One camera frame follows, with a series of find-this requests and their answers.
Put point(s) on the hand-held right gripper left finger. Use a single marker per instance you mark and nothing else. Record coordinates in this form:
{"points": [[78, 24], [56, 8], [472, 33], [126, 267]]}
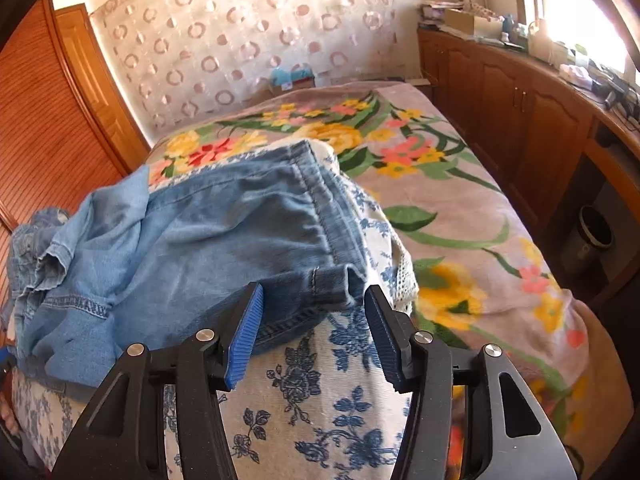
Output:
{"points": [[245, 340]]}

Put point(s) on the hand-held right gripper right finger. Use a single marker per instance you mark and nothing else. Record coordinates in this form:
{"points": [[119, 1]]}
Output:
{"points": [[385, 345]]}

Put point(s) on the blue denim pants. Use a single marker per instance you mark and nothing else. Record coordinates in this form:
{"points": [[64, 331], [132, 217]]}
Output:
{"points": [[215, 250], [30, 250]]}

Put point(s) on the grey colourful flower blanket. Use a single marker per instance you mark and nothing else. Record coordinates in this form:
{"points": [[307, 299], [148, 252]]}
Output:
{"points": [[450, 200]]}

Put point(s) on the dark waste bin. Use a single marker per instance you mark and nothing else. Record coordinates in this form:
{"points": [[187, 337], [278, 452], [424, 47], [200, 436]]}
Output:
{"points": [[587, 242]]}

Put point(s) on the cardboard box with teal cloth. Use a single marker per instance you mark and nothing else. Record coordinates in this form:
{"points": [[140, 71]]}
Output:
{"points": [[292, 80]]}

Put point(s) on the wooden cabinet counter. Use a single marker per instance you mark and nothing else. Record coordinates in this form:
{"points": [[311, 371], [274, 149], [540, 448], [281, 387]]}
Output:
{"points": [[510, 110]]}

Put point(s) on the wooden slatted wardrobe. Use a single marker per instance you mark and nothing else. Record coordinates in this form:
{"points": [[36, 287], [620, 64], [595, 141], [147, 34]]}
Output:
{"points": [[60, 125]]}

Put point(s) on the circle-pattern sheer curtain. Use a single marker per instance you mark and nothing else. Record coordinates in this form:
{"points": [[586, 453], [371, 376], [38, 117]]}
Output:
{"points": [[250, 30]]}

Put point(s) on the stack of papers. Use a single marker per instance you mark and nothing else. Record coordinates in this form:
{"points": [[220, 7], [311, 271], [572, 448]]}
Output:
{"points": [[432, 15]]}

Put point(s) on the white bottle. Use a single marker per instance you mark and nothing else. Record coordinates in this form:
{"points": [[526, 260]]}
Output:
{"points": [[539, 40]]}

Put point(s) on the bright window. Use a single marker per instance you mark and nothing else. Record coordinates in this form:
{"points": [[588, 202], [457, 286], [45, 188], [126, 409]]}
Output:
{"points": [[575, 5]]}

